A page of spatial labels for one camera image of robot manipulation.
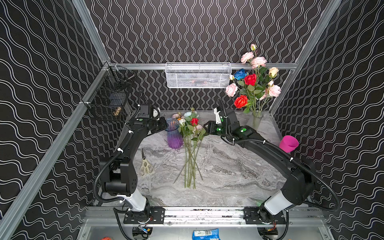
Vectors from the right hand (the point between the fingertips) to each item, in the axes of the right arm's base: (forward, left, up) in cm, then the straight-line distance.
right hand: (206, 126), depth 82 cm
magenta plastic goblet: (-1, -50, -16) cm, 53 cm away
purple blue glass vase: (0, +18, -7) cm, 20 cm away
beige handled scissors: (-14, +36, -21) cm, 44 cm away
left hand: (+4, +20, -3) cm, 20 cm away
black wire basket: (+18, +59, +6) cm, 62 cm away
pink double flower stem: (+16, -14, +12) cm, 24 cm away
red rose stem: (+11, -19, +8) cm, 23 cm away
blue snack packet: (-47, +1, -22) cm, 52 cm away
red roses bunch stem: (+11, +9, -19) cm, 24 cm away
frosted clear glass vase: (+14, -33, -7) cm, 36 cm away
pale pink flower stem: (+15, -36, +12) cm, 41 cm away
